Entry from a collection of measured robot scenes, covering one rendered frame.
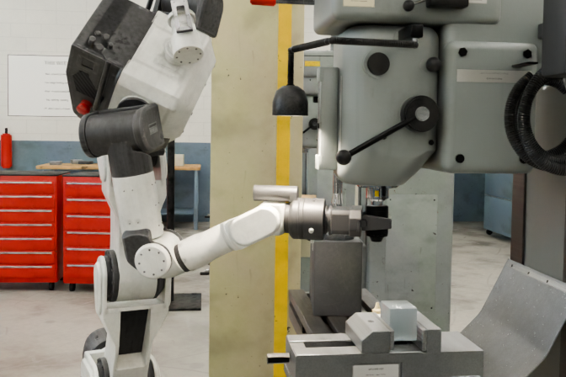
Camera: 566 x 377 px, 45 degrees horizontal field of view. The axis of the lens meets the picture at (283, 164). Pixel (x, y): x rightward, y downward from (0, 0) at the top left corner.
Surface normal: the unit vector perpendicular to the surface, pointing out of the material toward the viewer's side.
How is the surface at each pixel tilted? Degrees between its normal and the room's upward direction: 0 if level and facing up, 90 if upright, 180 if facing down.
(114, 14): 58
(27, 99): 90
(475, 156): 90
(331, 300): 90
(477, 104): 90
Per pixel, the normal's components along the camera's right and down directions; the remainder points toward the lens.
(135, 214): -0.11, 0.17
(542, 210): -0.99, -0.01
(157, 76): 0.37, -0.49
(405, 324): 0.14, 0.05
